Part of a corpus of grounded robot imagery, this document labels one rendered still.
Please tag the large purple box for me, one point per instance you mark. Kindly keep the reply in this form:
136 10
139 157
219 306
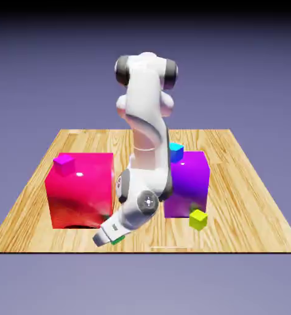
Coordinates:
188 184

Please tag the small yellow cube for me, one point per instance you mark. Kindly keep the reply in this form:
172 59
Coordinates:
198 219

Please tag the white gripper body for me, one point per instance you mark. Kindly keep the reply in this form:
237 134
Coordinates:
108 231

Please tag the small magenta cube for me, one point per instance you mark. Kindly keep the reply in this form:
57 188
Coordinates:
64 163

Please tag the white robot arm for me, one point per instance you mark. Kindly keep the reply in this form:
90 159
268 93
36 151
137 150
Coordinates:
145 103

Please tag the small green cube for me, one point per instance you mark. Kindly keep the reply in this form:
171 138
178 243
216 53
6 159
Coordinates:
117 240

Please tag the large red box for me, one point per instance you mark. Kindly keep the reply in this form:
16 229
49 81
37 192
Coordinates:
81 189

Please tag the small cyan cube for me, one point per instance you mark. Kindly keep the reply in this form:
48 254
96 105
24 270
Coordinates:
176 151

